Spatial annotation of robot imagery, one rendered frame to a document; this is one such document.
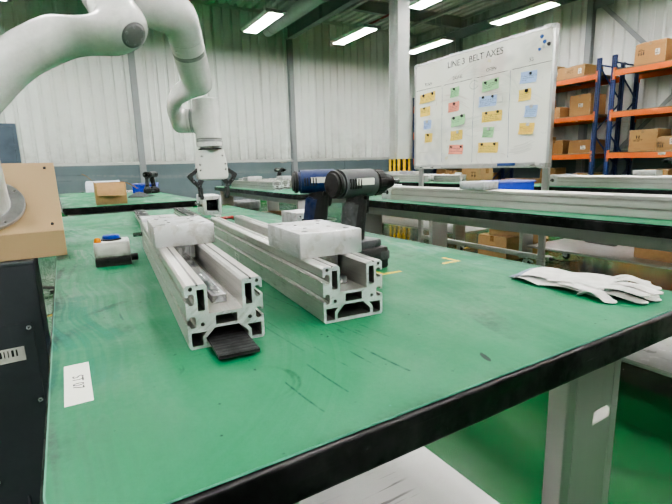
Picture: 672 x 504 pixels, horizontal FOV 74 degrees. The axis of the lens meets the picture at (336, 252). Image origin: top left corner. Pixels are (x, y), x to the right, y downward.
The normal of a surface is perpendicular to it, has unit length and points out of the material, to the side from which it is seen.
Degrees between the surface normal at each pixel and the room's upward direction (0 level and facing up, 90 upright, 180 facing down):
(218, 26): 90
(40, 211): 42
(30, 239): 90
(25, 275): 90
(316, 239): 90
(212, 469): 0
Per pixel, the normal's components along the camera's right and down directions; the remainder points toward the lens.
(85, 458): -0.03, -0.98
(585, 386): 0.51, 0.15
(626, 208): -0.84, 0.12
